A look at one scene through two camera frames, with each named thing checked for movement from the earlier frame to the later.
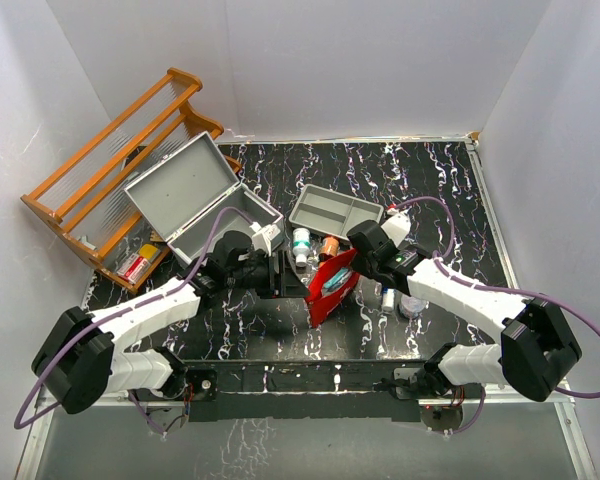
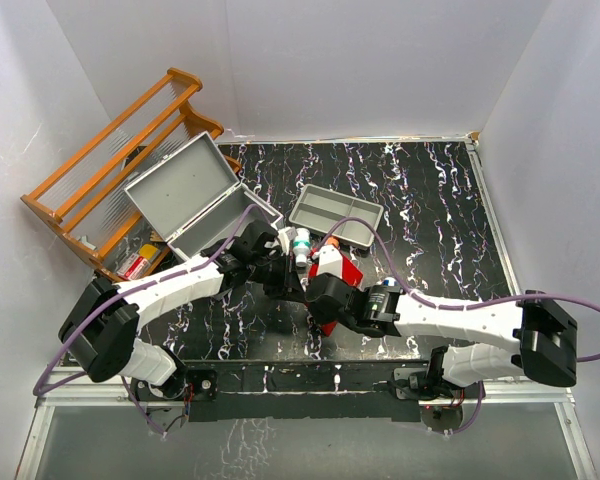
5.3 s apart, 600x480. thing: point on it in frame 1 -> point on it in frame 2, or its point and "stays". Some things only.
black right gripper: [358, 266] -> [320, 315]
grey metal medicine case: [181, 197] stays
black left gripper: [284, 283] stays
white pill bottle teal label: [301, 241] stays
